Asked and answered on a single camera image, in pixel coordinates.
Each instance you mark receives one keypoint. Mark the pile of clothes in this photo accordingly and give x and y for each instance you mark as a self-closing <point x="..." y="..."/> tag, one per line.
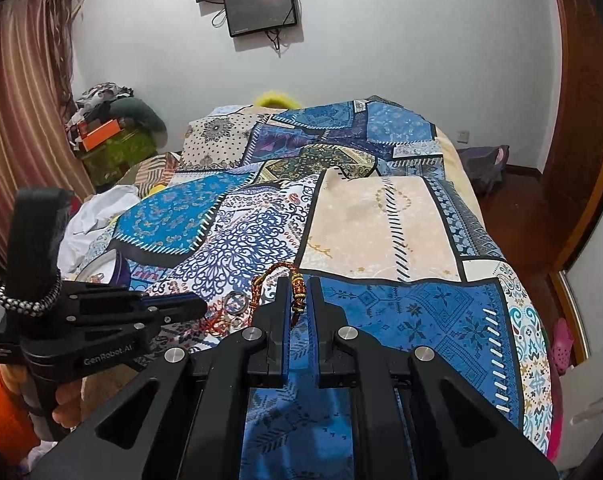
<point x="106" y="102"/>

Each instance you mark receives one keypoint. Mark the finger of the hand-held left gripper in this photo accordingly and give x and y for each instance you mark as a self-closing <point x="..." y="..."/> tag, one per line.
<point x="126" y="327"/>
<point x="171" y="302"/>

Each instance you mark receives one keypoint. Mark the yellow fluffy toy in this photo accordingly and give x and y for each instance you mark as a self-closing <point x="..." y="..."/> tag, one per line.
<point x="276" y="100"/>

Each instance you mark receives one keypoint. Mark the white cloth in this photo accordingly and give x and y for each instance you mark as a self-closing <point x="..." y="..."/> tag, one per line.
<point x="99" y="215"/>

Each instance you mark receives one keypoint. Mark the blue patchwork blanket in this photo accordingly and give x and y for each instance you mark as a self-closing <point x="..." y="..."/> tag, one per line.
<point x="381" y="210"/>

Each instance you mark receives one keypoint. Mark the person's left forearm orange sleeve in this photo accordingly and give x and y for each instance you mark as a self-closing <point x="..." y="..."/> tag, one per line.
<point x="4" y="410"/>

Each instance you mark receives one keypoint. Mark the person's left hand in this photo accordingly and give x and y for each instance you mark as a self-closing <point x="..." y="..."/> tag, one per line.
<point x="74" y="407"/>

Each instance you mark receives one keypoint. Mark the striped brown curtain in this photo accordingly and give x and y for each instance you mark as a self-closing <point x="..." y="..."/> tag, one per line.
<point x="21" y="110"/>

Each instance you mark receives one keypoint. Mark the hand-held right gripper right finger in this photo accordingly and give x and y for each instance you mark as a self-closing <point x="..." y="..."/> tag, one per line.
<point x="313" y="340"/>

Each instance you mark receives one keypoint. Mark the purple bag on floor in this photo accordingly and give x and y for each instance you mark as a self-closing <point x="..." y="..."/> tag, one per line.
<point x="484" y="167"/>

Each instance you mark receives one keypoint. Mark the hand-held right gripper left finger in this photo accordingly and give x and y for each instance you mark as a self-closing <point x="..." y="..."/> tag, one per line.
<point x="286" y="332"/>

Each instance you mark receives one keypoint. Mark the small black wall screen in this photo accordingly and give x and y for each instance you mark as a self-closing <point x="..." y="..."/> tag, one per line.
<point x="260" y="7"/>

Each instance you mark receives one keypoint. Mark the pink clog shoe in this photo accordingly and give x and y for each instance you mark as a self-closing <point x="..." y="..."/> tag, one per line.
<point x="562" y="342"/>

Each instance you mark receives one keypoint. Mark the orange box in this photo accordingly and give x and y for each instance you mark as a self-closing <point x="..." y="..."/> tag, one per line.
<point x="99" y="132"/>

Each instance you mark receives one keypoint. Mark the white wall socket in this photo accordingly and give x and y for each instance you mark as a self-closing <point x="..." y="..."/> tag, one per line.
<point x="462" y="136"/>

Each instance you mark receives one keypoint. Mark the purple rimmed plate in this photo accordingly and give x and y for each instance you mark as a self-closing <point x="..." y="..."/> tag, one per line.
<point x="116" y="272"/>

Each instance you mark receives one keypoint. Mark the green patterned cloth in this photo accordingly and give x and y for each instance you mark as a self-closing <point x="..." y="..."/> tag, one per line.
<point x="116" y="157"/>

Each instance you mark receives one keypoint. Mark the wooden door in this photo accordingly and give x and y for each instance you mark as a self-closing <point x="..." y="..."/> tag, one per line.
<point x="586" y="110"/>

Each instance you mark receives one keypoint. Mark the white cabinet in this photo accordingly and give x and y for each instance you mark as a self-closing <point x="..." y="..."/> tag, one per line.
<point x="589" y="375"/>

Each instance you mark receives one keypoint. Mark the orange patterned cloth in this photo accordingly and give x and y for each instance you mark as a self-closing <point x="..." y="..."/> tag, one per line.
<point x="154" y="172"/>

